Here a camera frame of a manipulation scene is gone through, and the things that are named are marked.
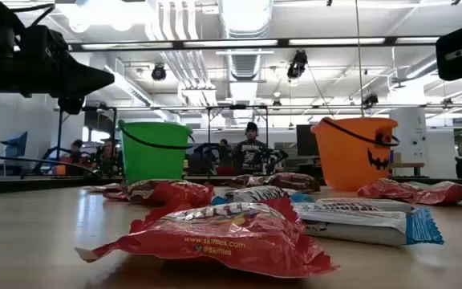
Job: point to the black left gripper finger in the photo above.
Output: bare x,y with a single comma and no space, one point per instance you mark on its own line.
90,78

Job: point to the red Skittles candy bag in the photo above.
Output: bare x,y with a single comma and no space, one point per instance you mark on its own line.
114,196
193,194
451,195
383,190
102,188
223,241

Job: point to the blue-lit computer monitor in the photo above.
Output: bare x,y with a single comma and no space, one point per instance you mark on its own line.
16,144

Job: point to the person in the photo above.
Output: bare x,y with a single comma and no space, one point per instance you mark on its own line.
76,149
224,150
108,158
250,154

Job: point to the green plastic bucket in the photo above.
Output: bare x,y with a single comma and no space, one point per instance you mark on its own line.
155,160

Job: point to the wooden bench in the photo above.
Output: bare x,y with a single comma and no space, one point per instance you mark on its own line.
407,164

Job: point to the orange jack-o'-lantern bucket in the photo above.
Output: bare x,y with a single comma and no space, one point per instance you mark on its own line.
347,160

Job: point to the black computer monitor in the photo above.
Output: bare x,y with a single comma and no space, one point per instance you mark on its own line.
306,140

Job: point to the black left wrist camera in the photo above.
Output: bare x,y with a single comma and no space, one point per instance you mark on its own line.
44,42

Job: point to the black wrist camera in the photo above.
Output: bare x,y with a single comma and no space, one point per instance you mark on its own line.
44,42
455,68

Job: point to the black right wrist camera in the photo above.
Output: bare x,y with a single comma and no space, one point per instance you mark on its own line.
455,68

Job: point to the black ceiling camera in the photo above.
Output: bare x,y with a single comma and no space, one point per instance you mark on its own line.
159,72
297,64
370,99

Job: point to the silver ceiling air duct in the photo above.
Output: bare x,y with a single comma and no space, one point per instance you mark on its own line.
247,40

